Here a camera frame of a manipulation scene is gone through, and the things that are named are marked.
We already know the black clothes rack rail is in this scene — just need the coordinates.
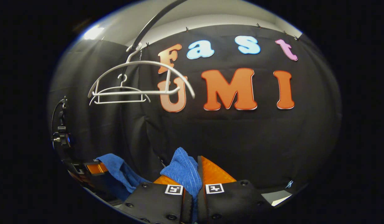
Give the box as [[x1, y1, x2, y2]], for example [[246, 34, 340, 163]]
[[120, 0, 188, 83]]

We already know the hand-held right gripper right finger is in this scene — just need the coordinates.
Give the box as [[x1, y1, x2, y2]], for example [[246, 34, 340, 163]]
[[197, 155, 272, 224]]

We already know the ceiling light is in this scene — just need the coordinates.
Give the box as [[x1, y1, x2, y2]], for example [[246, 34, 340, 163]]
[[82, 25, 105, 40]]

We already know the white clothes hanger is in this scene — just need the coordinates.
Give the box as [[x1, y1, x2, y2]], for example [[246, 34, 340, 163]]
[[89, 73, 151, 105], [87, 43, 196, 100]]

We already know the blue corduroy jacket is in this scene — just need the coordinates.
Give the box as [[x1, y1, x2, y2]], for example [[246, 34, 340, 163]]
[[96, 147, 203, 224]]

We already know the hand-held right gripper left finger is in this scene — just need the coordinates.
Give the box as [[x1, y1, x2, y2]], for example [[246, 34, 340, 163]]
[[117, 175, 193, 224]]

